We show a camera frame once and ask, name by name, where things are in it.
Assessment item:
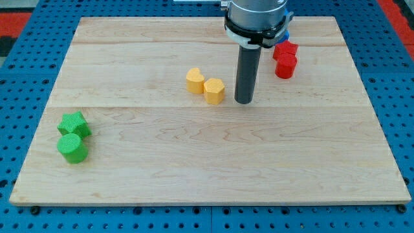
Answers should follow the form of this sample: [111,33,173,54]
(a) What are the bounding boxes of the red star block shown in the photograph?
[272,40,299,60]

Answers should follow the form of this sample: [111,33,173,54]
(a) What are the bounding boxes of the red cylinder block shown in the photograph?
[275,53,298,79]

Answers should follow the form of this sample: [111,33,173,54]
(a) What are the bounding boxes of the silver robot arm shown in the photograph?
[173,0,288,31]

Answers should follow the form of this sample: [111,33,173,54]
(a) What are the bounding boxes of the yellow hexagon block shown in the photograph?
[204,78,225,105]

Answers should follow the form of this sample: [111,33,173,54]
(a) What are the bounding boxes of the green cylinder block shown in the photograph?
[57,133,89,164]

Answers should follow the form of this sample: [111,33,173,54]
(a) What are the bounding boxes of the wooden board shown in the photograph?
[10,17,411,206]

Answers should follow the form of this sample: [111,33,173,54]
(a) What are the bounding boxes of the green star block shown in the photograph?
[57,111,92,139]

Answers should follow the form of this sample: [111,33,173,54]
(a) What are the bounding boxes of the yellow heart block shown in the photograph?
[186,67,205,94]

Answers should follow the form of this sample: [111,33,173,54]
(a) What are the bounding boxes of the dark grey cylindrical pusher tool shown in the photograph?
[234,46,261,104]

